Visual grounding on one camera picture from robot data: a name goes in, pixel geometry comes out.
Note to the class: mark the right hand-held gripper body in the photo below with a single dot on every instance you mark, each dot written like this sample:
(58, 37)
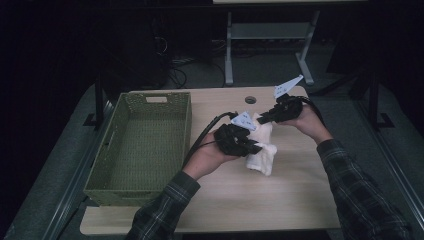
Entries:
(286, 108)

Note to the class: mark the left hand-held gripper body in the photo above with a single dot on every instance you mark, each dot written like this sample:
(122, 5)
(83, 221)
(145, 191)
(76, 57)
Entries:
(231, 141)

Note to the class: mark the white towel with brown bears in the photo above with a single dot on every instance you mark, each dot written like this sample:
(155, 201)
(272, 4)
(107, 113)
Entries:
(263, 160)

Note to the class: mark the person's right hand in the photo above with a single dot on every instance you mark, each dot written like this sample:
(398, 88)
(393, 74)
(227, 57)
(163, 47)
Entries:
(310, 125)

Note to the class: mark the person's left hand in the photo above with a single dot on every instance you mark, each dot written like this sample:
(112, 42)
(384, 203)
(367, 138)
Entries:
(206, 158)

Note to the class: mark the green woven basket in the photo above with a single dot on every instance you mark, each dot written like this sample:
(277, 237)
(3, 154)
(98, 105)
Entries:
(143, 150)

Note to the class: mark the grey metal table frame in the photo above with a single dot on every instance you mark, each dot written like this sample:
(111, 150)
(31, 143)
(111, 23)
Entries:
(270, 30)

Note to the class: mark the black stand post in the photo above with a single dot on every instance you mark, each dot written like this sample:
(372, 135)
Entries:
(373, 100)
(99, 100)

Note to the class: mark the aluminium rail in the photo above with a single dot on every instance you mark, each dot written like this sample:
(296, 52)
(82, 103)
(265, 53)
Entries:
(400, 176)
(71, 186)

